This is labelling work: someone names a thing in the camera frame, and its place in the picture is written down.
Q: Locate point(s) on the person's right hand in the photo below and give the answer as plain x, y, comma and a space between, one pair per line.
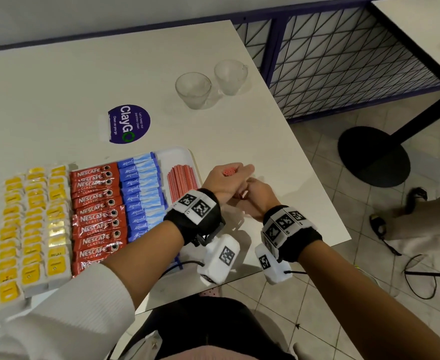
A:
259, 200

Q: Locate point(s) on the person's left hand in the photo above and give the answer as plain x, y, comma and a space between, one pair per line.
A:
220, 185

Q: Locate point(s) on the person's left fingers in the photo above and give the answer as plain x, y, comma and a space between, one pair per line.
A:
246, 170

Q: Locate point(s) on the person's right fingers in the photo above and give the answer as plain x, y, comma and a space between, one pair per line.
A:
244, 196

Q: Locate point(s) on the red stirrer sticks bundle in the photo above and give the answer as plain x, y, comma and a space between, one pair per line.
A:
230, 172

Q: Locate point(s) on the person's right forearm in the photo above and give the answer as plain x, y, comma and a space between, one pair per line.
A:
373, 303

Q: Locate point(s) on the person's left forearm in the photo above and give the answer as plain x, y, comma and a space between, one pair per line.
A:
145, 251

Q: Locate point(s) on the black left wristband with markers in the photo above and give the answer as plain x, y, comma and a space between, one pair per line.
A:
195, 215

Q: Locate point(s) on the black wristband with markers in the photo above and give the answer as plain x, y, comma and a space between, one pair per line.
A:
195, 215
291, 232

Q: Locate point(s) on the black right wristband with markers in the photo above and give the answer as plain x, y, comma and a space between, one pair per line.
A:
291, 232

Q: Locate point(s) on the pile of red stirrers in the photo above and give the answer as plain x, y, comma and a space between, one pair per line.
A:
181, 183

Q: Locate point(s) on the white plastic tray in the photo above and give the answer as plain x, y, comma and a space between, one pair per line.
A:
175, 156

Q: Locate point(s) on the clear glass cup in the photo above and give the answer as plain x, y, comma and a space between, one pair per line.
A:
230, 76
193, 89

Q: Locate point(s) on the row of blue sweetener sachets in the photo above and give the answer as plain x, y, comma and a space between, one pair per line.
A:
143, 194

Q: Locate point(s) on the round purple sticker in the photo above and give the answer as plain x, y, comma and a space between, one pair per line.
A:
129, 124

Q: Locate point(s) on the black trousers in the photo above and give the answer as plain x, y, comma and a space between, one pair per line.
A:
212, 326

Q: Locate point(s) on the row of red coffee sachets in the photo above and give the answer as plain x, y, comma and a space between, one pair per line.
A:
98, 217

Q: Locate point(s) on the rows of yellow tea bags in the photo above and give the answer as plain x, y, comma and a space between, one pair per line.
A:
34, 228

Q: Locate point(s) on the white knit sleeve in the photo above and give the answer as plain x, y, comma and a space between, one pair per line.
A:
66, 318

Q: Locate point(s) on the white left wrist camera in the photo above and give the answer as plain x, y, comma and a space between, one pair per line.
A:
220, 258

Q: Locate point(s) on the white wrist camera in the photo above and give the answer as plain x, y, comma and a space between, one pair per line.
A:
270, 264
220, 258

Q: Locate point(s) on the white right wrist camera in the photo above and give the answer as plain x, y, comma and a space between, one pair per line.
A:
270, 264

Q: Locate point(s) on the white table with black pedestal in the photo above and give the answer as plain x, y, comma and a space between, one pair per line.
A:
377, 157

